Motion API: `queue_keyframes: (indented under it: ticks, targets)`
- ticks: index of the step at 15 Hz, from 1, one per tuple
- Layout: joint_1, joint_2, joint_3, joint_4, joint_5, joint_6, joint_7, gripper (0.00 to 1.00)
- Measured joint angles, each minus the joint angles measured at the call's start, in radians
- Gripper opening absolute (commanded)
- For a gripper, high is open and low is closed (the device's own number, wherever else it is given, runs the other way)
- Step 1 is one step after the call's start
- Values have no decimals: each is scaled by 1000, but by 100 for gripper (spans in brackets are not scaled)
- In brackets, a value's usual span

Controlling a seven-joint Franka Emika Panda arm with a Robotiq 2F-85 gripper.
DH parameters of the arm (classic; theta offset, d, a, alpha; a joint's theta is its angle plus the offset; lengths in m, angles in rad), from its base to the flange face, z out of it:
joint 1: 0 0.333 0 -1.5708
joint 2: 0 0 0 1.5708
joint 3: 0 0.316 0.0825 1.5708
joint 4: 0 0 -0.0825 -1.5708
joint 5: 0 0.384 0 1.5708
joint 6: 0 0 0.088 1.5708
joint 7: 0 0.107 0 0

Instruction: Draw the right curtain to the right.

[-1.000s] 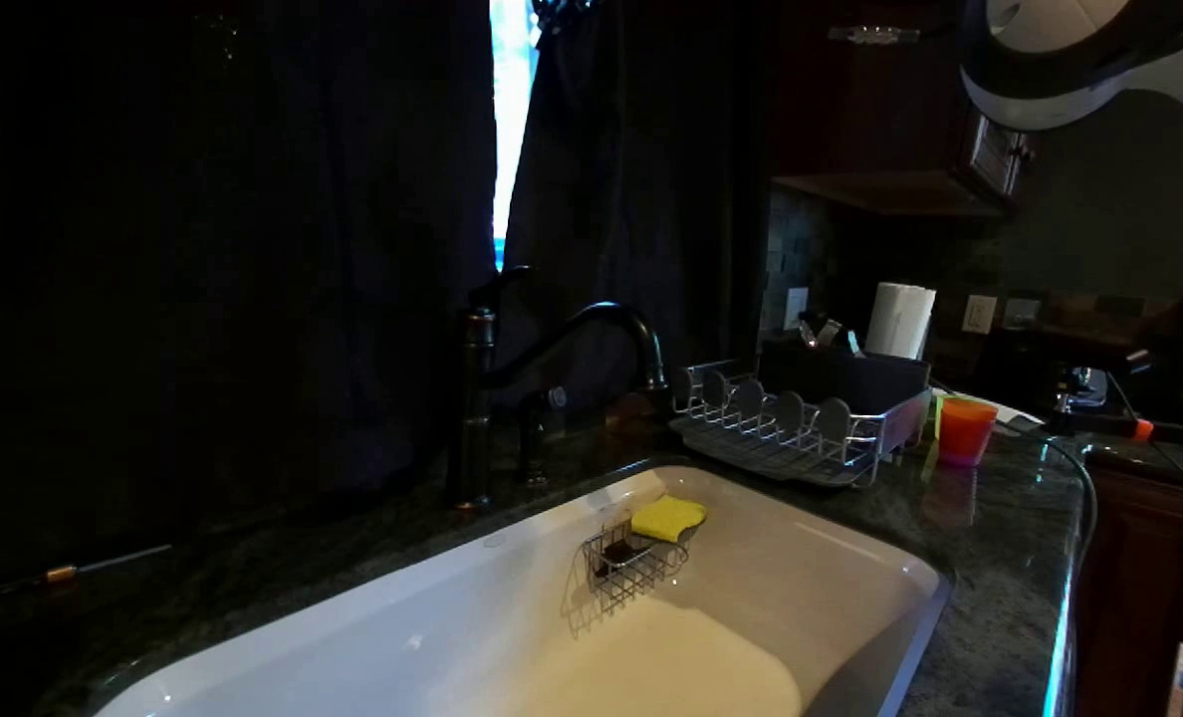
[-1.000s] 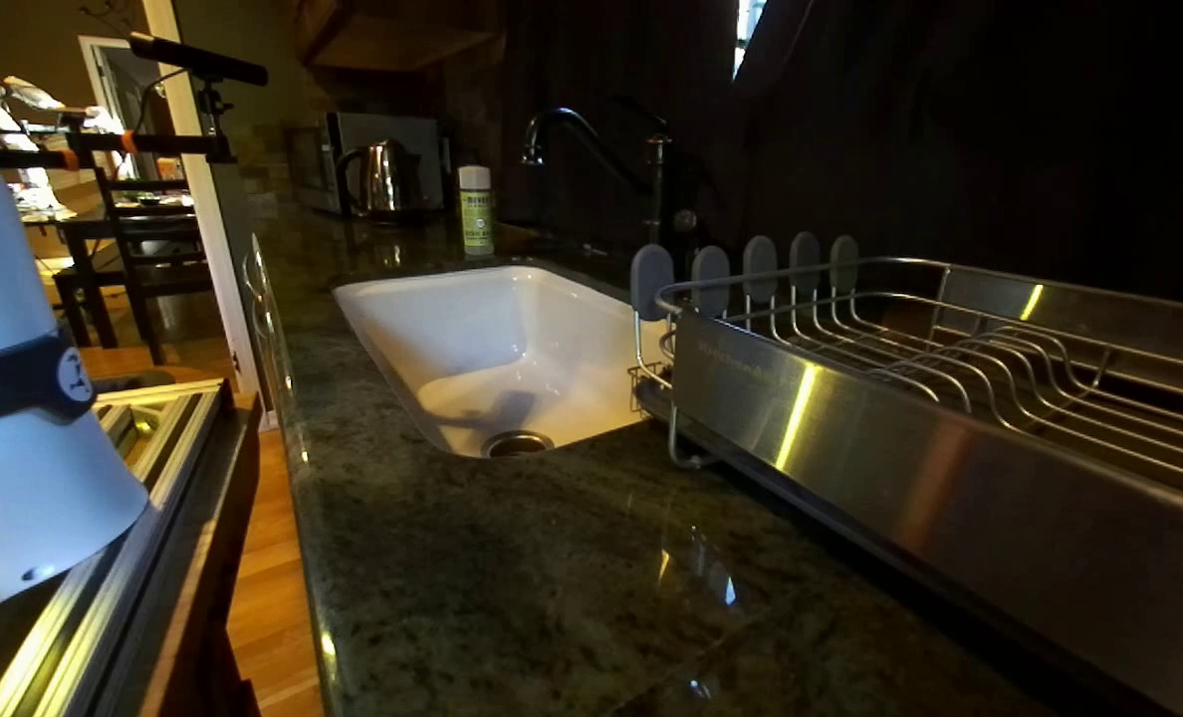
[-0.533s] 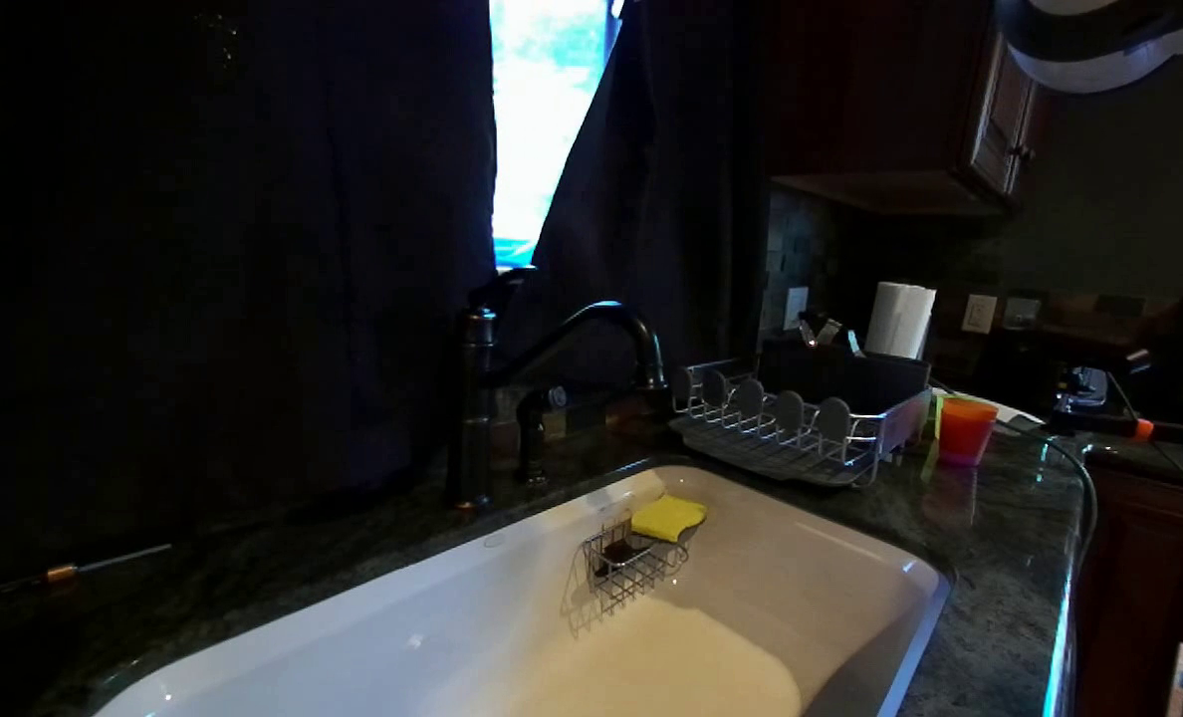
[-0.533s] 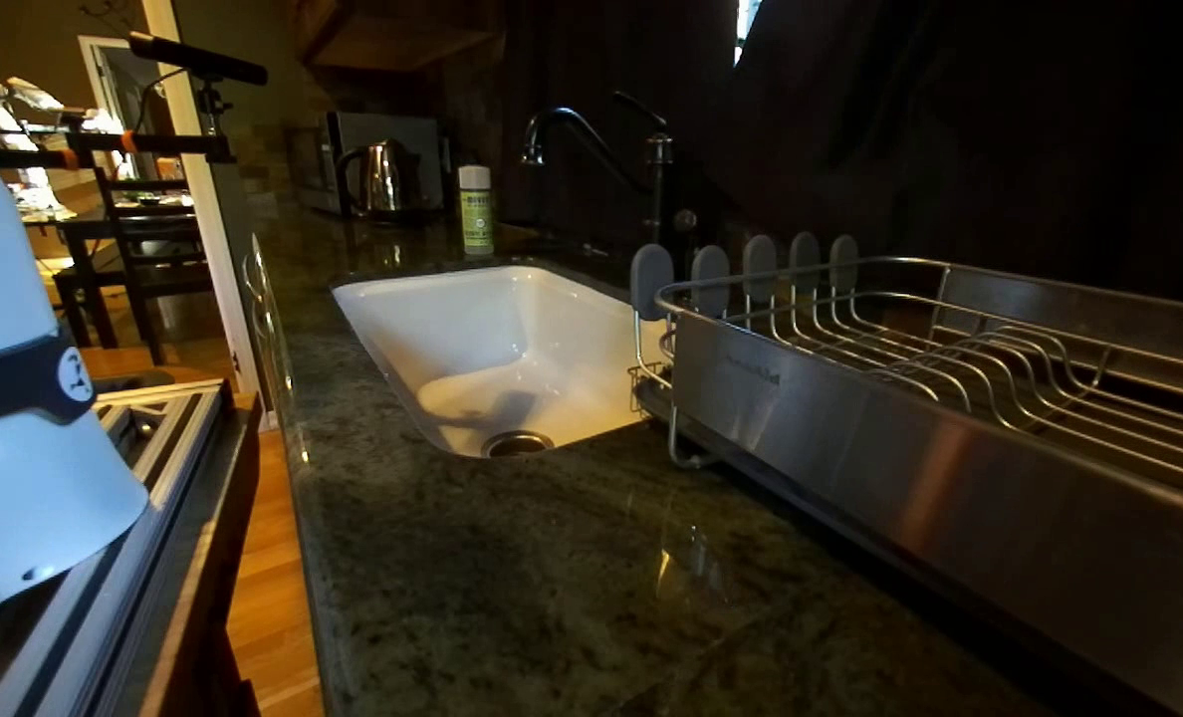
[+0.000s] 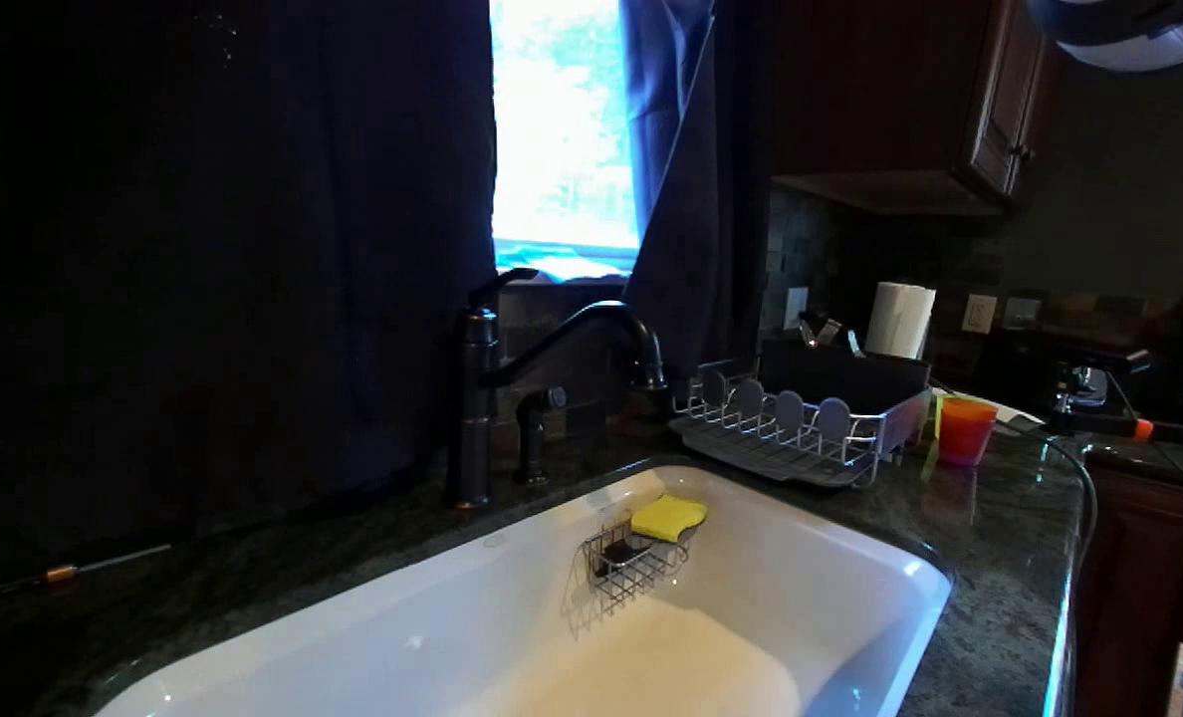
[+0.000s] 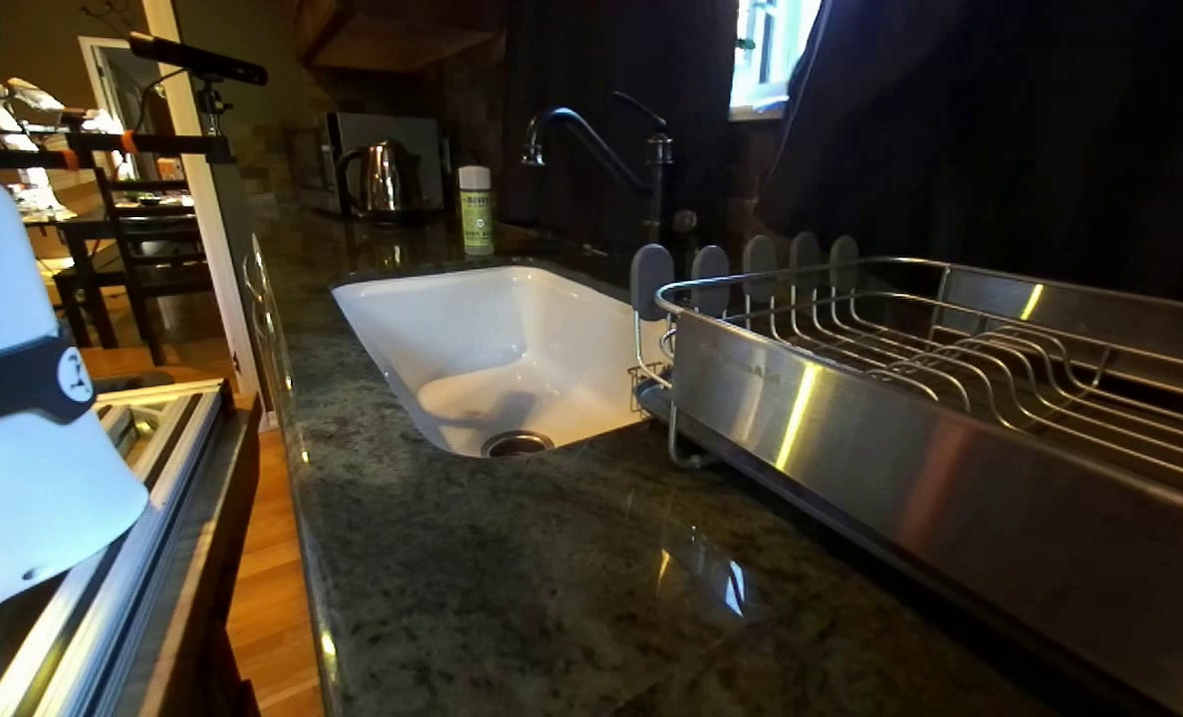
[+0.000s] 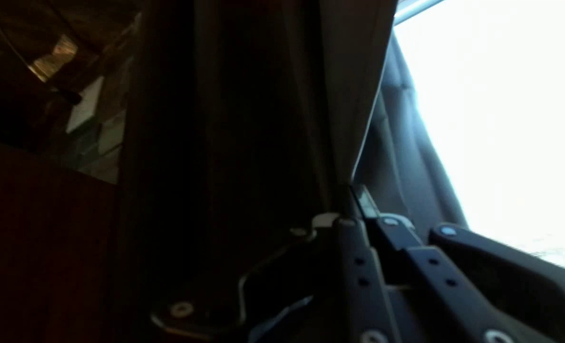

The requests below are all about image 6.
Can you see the steel kettle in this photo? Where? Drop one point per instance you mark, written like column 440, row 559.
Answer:
column 380, row 179

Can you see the steel dish rack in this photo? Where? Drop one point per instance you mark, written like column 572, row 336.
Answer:
column 961, row 422

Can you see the bright window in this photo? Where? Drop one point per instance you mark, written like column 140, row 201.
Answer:
column 770, row 52

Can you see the dark side sprayer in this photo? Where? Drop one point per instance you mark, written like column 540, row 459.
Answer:
column 687, row 223

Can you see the dark wooden chair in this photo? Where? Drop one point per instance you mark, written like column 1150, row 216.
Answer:
column 137, row 239

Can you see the steel stove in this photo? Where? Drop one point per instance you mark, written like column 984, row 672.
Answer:
column 124, row 559

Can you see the dark bronze faucet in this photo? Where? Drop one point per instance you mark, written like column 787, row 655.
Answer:
column 615, row 151

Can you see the white ceramic sink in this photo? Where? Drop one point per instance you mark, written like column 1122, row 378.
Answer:
column 510, row 352

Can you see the green labelled bottle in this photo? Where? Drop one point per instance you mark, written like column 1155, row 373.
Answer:
column 475, row 211

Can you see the black camera bar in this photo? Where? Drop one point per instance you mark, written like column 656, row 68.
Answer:
column 197, row 61

